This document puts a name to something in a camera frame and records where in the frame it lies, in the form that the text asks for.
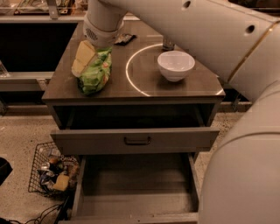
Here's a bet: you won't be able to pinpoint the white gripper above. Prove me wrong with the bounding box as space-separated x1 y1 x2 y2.
72 17 123 77

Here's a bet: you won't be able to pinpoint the yellow sponge in basket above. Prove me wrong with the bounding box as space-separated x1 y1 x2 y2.
53 174 69 192

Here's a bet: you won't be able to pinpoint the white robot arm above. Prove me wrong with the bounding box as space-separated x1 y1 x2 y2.
85 0 280 224

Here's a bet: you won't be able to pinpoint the grey drawer cabinet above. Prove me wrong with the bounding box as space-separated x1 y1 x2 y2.
43 21 225 127

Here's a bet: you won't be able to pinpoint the black drawer handle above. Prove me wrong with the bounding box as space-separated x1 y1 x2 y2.
123 136 151 146

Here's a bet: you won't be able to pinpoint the black cables on floor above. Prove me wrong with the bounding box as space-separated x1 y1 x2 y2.
0 198 74 224

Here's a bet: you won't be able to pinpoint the open grey drawer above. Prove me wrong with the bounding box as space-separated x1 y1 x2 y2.
59 153 200 224
51 127 219 155

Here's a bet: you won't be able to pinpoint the upper open grey drawer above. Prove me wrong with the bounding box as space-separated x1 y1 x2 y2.
51 127 219 155

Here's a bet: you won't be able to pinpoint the white ceramic bowl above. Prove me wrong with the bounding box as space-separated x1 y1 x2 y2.
157 51 195 82

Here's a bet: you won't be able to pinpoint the green jalapeno chip bag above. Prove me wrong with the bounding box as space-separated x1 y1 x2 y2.
78 47 112 95

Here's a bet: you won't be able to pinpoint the silver blue drink can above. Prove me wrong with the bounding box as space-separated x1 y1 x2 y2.
163 36 175 51

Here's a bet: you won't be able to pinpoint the black wire basket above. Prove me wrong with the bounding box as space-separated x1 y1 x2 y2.
28 142 80 197

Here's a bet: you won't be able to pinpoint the lower open grey drawer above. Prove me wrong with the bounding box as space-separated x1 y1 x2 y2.
59 153 200 224

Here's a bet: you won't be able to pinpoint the dark snack bar wrapper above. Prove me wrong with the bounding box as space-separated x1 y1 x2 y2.
115 33 137 46

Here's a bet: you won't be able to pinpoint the grey metal rail frame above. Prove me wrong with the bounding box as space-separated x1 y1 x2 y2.
0 72 53 92

